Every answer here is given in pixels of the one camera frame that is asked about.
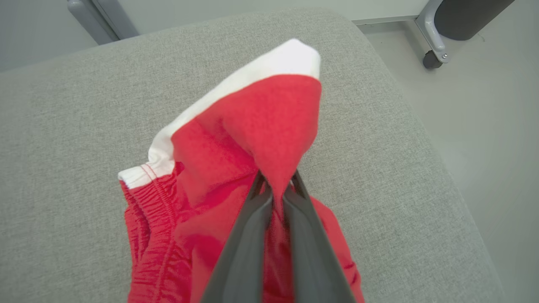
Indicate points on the red shorts white stripe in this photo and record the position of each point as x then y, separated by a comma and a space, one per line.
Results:
269, 122

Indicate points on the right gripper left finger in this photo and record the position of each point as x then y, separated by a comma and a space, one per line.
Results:
240, 265

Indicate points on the grey fabric sofa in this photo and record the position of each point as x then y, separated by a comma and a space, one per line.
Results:
63, 126

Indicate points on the grey partition post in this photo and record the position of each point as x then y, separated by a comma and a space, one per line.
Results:
122, 21
90, 21

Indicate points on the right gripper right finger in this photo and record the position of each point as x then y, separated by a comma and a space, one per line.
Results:
313, 269

